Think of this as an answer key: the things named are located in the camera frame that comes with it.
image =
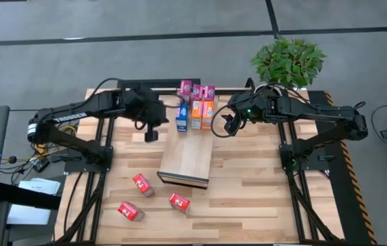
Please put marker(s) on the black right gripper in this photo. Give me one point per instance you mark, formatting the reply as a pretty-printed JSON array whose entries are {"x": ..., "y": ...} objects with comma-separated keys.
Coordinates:
[{"x": 247, "y": 106}]

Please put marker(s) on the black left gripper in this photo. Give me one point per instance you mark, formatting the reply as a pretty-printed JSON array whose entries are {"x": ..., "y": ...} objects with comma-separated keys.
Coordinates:
[{"x": 152, "y": 112}]

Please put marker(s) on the orange cereal box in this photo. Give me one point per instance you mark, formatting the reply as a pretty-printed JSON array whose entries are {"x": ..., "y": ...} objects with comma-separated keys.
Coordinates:
[
  {"x": 196, "y": 114},
  {"x": 208, "y": 114}
]

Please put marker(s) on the blue cereal box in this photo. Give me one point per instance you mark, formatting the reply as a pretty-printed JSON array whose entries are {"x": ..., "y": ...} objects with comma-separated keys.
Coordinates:
[{"x": 182, "y": 118}]

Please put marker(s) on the red Froot Loops cereal box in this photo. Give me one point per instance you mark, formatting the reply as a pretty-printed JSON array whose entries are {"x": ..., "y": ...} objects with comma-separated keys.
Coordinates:
[
  {"x": 128, "y": 210},
  {"x": 142, "y": 184},
  {"x": 179, "y": 201}
]

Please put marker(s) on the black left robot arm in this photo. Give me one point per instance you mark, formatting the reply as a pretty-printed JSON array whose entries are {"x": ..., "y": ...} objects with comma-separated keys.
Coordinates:
[{"x": 77, "y": 114}]

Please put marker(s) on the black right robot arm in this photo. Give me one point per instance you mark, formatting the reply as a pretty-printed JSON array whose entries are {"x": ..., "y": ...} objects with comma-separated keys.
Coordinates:
[{"x": 326, "y": 112}]

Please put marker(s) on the white plant pot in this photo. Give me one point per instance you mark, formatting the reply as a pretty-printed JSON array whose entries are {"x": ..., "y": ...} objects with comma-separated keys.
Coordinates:
[{"x": 276, "y": 89}]

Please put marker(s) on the green leafy plant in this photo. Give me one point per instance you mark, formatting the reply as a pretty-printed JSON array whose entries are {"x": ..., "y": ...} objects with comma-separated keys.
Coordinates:
[{"x": 288, "y": 63}]

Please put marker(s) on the yellow connector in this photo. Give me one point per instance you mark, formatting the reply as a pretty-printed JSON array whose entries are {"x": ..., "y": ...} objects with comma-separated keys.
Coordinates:
[{"x": 41, "y": 147}]

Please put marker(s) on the black power adapter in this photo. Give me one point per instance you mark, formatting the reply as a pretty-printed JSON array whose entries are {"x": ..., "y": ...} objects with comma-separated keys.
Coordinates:
[{"x": 41, "y": 165}]

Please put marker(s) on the white paper sheet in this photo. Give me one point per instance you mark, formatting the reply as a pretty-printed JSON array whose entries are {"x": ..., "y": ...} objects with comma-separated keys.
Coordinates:
[
  {"x": 39, "y": 186},
  {"x": 26, "y": 215}
]

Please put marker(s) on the black panel with hazard stripes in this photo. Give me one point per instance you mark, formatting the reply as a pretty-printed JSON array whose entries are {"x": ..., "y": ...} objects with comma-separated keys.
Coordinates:
[{"x": 336, "y": 191}]

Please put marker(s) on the black bar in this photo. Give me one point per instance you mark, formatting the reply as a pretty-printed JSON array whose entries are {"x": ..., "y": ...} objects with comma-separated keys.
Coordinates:
[{"x": 26, "y": 198}]

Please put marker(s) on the black round knob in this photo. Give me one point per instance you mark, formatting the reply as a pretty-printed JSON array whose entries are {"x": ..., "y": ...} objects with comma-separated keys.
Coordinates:
[{"x": 12, "y": 159}]

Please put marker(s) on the black aluminium frame struts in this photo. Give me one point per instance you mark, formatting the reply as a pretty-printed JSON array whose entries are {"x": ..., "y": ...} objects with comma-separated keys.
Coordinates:
[
  {"x": 111, "y": 133},
  {"x": 281, "y": 135}
]

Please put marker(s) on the wooden shelf with black frame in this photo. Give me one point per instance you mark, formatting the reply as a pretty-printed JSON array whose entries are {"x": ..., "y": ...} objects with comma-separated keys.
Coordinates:
[{"x": 188, "y": 153}]

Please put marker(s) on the black table frame rail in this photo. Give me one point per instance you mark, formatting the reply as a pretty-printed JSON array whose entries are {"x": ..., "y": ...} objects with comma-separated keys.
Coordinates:
[{"x": 166, "y": 83}]

